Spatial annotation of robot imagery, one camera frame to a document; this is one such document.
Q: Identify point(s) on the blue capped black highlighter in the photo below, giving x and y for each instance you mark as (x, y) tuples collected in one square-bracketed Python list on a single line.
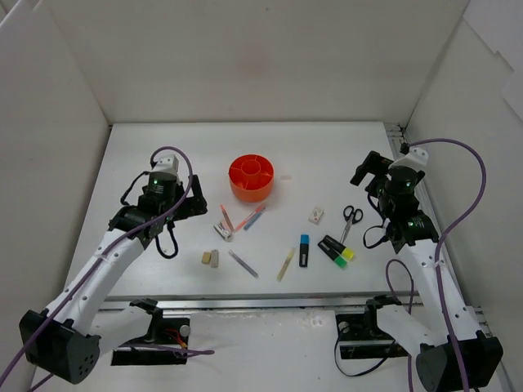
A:
[(304, 250)]

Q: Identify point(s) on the pink white mini stapler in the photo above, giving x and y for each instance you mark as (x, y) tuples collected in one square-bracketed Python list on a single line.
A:
[(223, 231)]

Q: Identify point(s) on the yellow clear gel pen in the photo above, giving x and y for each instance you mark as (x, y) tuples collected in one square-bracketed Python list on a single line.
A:
[(285, 265)]

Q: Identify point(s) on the long beige eraser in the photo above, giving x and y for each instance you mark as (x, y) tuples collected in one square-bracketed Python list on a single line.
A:
[(214, 260)]

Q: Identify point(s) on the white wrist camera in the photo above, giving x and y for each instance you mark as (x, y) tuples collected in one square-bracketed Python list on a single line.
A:
[(167, 164), (413, 157)]

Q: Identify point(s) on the small tan eraser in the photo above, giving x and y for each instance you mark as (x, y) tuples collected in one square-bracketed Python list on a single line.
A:
[(206, 258)]

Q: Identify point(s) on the white wrapped eraser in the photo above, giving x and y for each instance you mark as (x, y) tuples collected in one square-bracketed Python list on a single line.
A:
[(316, 215)]

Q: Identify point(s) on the aluminium front rail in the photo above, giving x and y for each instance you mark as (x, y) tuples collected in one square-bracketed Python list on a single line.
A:
[(265, 301)]

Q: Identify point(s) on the green capped black highlighter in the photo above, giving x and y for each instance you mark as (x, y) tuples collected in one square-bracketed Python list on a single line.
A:
[(333, 255)]

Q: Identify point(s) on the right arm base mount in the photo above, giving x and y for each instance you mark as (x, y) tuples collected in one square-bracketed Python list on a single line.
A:
[(359, 337)]

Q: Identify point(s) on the orange round compartment container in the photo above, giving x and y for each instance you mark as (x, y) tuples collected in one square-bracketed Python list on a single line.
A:
[(251, 178)]

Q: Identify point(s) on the black handled scissors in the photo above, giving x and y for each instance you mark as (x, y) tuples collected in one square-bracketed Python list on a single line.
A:
[(352, 216)]

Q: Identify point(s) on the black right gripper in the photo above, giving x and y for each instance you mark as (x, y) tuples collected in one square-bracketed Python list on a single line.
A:
[(371, 167)]

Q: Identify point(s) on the orange highlighter pen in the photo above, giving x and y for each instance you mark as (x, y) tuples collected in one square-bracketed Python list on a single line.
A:
[(227, 219)]

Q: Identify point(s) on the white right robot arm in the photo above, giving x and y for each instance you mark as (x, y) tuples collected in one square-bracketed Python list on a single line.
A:
[(452, 352)]

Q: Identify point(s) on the blue clear gel pen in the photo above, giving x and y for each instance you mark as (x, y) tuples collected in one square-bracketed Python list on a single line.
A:
[(253, 219)]

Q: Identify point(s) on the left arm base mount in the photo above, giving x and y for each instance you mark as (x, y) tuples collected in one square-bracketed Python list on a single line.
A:
[(164, 330)]

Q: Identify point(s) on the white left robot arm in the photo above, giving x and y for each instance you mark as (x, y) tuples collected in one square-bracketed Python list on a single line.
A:
[(63, 339)]

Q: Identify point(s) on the yellow capped black highlighter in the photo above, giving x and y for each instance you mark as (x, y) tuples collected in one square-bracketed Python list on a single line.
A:
[(340, 248)]

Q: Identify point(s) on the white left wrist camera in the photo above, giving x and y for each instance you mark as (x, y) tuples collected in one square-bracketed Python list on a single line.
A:
[(167, 164)]

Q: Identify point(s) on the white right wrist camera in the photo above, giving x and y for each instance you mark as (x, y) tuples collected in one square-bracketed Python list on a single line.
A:
[(413, 157)]

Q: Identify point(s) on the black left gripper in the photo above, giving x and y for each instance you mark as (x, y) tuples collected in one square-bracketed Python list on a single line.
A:
[(194, 198)]

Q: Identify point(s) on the purple clear gel pen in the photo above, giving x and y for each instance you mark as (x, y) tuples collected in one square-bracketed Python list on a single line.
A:
[(243, 264)]

